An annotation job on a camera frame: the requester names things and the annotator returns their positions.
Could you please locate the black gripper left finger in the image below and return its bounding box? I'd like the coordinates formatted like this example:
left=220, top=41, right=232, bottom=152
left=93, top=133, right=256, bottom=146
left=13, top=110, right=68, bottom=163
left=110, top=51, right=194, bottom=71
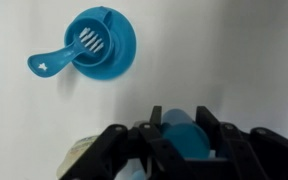
left=59, top=106, right=197, bottom=180

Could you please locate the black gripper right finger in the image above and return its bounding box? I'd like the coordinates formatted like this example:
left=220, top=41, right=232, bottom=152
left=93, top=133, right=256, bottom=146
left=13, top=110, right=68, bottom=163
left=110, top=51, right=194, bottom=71
left=195, top=106, right=288, bottom=180

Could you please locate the small blue cup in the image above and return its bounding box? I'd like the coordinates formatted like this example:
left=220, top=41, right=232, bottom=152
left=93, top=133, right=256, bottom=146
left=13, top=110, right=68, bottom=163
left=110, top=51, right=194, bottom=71
left=127, top=108, right=218, bottom=180

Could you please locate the blue toy plate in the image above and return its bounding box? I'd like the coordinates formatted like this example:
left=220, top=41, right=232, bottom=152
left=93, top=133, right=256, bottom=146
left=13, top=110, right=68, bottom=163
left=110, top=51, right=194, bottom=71
left=64, top=6, right=136, bottom=80

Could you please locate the blue toy brush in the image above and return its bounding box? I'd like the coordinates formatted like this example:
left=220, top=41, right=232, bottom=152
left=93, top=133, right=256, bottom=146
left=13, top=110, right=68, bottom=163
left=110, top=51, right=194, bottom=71
left=27, top=27, right=107, bottom=78

